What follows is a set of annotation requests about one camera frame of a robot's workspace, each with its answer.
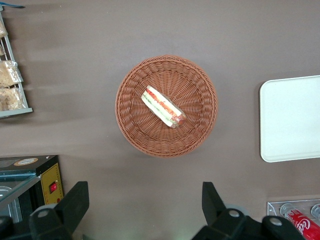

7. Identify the tray of packaged snacks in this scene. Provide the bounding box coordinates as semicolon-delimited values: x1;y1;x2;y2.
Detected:
0;4;34;119

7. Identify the sandwich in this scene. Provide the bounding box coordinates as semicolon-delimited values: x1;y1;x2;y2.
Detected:
140;84;187;130

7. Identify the clear bag of crackers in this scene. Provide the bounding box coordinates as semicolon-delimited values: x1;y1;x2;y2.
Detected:
0;87;27;112
0;19;8;39
0;60;24;88

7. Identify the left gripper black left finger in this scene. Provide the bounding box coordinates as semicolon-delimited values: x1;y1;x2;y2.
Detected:
28;181;90;240

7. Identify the cream plastic tray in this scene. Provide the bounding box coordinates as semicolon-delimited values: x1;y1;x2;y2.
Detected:
259;74;320;163

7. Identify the clear acrylic bottle rack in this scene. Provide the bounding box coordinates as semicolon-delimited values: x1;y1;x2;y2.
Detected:
266;198;320;240

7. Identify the black food warmer display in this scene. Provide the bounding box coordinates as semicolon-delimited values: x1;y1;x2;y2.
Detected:
0;154;65;225

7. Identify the brown wicker basket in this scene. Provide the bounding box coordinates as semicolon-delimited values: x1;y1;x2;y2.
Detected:
114;54;219;158

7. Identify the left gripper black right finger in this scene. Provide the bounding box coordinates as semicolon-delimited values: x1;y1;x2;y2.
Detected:
191;181;263;240

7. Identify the blue tape piece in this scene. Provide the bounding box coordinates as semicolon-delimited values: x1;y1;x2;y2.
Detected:
0;3;26;10

